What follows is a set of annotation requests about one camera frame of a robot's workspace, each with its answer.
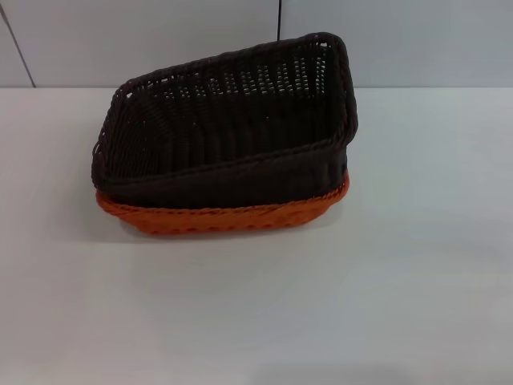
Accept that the dark brown woven plastic basket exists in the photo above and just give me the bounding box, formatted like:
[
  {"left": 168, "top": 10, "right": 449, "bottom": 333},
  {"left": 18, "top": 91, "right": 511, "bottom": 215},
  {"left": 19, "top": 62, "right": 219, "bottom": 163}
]
[{"left": 91, "top": 32, "right": 359, "bottom": 210}]

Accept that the orange woven plastic basket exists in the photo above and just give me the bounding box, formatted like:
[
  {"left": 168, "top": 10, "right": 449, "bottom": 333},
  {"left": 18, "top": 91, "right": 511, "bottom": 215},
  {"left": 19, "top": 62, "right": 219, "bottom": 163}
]
[{"left": 95, "top": 170, "right": 352, "bottom": 236}]

